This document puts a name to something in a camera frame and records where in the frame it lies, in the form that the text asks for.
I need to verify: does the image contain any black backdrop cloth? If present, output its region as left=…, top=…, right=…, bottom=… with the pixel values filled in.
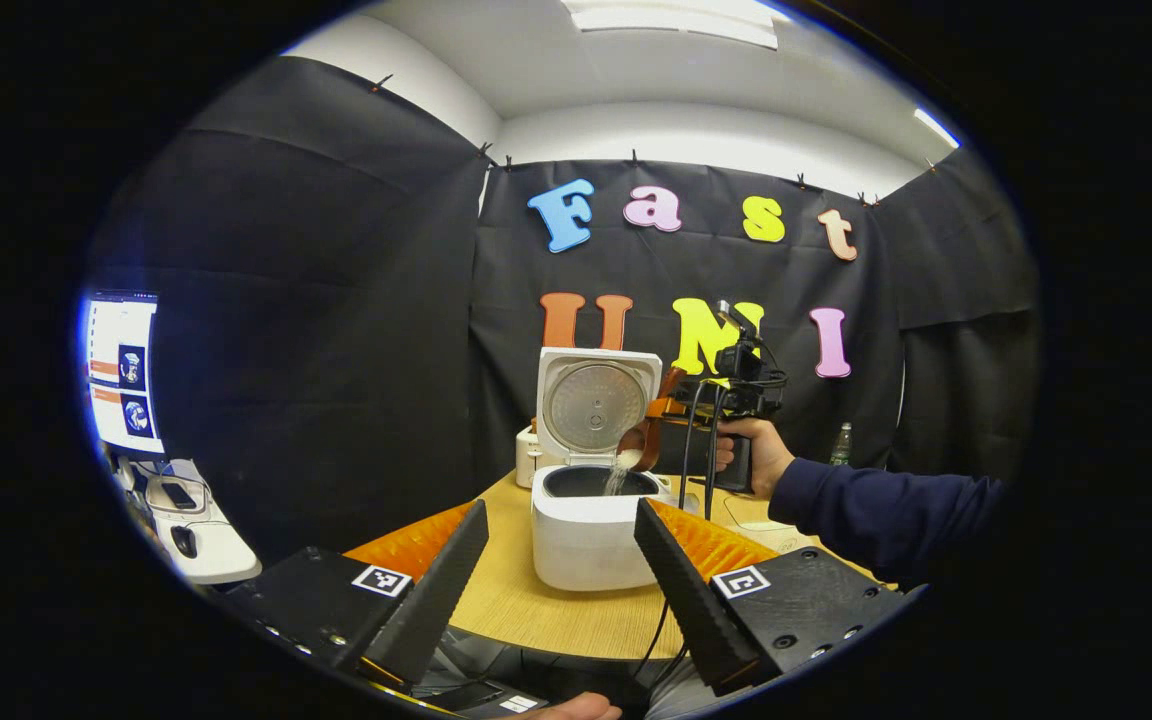
left=81, top=55, right=1042, bottom=571

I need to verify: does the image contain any white side desk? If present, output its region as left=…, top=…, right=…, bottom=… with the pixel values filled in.
left=111, top=455, right=263, bottom=586

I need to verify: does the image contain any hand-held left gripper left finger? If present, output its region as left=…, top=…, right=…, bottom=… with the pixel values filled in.
left=221, top=500, right=490, bottom=691

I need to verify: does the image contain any large ceiling light panel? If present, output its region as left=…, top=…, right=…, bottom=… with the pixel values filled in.
left=561, top=0, right=779, bottom=51

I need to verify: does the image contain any computer monitor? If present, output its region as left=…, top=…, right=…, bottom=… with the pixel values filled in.
left=84, top=290, right=167, bottom=459

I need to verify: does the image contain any small ceiling light panel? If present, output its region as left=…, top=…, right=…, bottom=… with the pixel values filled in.
left=913, top=107, right=962, bottom=151

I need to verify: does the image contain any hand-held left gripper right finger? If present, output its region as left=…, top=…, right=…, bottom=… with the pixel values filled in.
left=633, top=497, right=927, bottom=698

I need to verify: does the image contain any white rice cooker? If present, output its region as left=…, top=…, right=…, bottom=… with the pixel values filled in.
left=531, top=347, right=682, bottom=593

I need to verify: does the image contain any black cable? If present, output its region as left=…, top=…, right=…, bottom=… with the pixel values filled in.
left=676, top=380, right=729, bottom=521

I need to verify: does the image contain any white toaster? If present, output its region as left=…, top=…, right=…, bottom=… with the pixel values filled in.
left=515, top=425, right=543, bottom=489

